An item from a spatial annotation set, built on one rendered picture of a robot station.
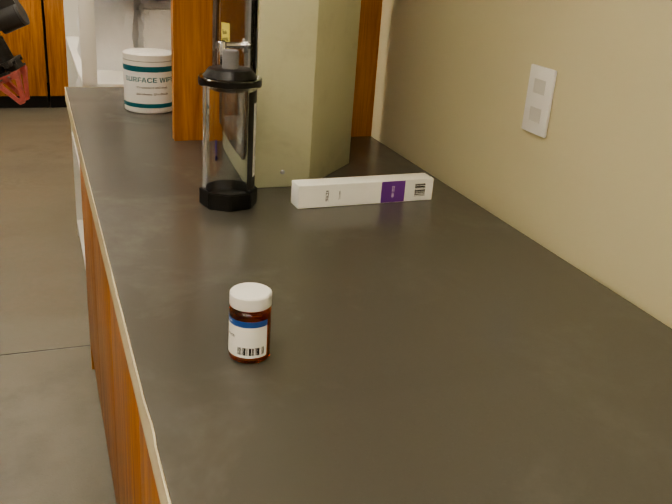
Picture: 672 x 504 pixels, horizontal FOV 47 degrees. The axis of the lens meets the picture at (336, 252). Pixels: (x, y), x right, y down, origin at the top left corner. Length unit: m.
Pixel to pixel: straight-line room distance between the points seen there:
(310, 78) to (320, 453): 0.87
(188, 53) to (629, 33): 0.96
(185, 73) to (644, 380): 1.21
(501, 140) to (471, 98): 0.14
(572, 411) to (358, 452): 0.25
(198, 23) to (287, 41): 0.38
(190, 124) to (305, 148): 0.40
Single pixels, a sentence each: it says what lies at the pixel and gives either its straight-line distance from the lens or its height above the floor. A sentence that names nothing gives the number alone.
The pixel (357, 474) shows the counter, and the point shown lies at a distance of 0.75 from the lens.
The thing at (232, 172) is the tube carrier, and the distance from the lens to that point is 1.36.
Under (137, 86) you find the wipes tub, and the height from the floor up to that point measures 1.01.
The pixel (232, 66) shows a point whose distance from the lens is 1.35.
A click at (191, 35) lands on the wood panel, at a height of 1.17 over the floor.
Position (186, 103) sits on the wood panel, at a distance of 1.82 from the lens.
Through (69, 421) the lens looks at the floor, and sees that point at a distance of 2.51.
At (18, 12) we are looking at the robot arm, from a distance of 1.96.
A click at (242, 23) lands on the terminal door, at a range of 1.51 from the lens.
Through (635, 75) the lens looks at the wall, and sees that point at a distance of 1.23.
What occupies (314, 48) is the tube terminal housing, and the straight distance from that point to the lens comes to 1.48.
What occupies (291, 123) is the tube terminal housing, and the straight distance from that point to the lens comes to 1.49.
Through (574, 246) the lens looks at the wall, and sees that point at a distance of 1.34.
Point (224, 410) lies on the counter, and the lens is 0.83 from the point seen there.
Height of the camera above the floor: 1.40
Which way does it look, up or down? 22 degrees down
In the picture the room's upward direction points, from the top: 4 degrees clockwise
